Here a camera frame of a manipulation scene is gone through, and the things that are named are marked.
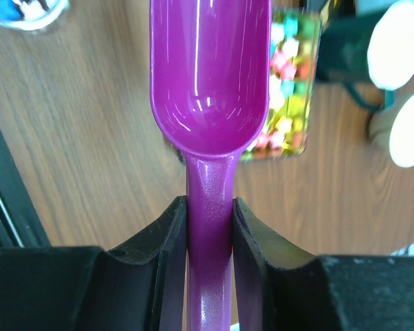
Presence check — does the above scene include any clear glass jar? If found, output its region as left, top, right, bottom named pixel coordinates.
left=0, top=0, right=70, bottom=33

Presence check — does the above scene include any white ceramic bowl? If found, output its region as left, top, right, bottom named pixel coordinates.
left=368, top=88, right=414, bottom=169

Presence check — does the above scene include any star candy tin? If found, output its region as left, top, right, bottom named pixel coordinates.
left=150, top=1, right=320, bottom=160

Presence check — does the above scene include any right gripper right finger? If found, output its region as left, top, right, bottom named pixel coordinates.
left=233, top=198, right=414, bottom=330

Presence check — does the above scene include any dark green mug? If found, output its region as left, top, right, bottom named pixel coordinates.
left=316, top=1, right=414, bottom=113

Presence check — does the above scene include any black serving tray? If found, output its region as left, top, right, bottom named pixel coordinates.
left=305, top=0, right=394, bottom=21

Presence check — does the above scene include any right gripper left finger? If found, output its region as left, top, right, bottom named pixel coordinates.
left=0, top=196, right=187, bottom=330

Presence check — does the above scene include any purple plastic scoop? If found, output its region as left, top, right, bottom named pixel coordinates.
left=150, top=1, right=272, bottom=330

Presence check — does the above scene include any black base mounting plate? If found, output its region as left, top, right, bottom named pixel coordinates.
left=0, top=129, right=50, bottom=248

